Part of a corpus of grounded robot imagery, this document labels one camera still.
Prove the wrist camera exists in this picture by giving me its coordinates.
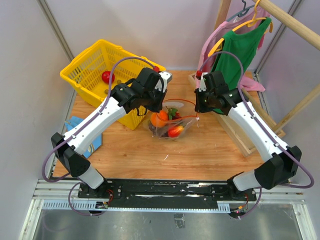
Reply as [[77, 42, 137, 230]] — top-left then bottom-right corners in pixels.
[[198, 72, 208, 92], [155, 71, 173, 93]]

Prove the purple cable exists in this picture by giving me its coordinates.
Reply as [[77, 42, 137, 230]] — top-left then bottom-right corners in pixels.
[[41, 56, 161, 217], [196, 51, 315, 220]]

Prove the clear zip top bag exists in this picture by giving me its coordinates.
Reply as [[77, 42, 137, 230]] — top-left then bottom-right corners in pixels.
[[143, 98, 200, 139]]

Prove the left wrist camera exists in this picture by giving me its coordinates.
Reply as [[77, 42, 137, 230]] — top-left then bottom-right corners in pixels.
[[155, 71, 173, 93]]

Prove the yellow plastic basket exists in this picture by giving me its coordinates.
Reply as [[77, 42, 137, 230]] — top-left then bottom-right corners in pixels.
[[60, 39, 166, 130]]

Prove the blue tissue box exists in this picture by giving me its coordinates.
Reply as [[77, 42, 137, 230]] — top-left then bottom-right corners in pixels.
[[64, 115, 104, 160]]

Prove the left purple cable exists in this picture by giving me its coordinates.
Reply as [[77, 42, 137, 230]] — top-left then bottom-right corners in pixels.
[[41, 56, 161, 217]]

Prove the grey clothes hanger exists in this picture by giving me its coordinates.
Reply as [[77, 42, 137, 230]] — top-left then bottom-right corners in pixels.
[[226, 0, 252, 22]]

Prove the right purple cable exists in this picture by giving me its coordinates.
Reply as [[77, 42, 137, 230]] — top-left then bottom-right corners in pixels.
[[196, 51, 315, 220]]

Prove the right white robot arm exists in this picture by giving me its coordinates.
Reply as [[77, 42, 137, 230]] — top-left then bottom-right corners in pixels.
[[195, 71, 302, 200]]

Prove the orange persimmon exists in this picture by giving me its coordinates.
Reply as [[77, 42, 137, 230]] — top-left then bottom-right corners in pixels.
[[150, 110, 169, 128]]

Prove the wooden clothes rack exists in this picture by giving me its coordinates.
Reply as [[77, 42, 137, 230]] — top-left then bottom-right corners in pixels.
[[187, 0, 320, 158]]

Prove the green tank top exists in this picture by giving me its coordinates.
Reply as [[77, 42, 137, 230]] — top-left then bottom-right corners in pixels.
[[209, 16, 273, 115]]

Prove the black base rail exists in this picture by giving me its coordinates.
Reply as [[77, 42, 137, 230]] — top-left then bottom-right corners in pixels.
[[77, 178, 257, 211]]

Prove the purple grape bunch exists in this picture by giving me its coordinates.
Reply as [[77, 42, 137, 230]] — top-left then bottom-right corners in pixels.
[[148, 124, 169, 138]]

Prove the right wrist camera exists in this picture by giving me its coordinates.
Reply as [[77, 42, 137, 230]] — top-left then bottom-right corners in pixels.
[[198, 72, 208, 92]]

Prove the yellow clothes hanger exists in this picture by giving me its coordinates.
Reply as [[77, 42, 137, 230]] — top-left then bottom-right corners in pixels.
[[208, 0, 274, 59]]

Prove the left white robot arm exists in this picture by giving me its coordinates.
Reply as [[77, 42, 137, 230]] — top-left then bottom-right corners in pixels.
[[51, 67, 173, 198]]

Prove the red lychee with leaves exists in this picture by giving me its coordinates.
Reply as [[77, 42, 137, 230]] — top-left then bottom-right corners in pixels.
[[166, 107, 181, 121]]

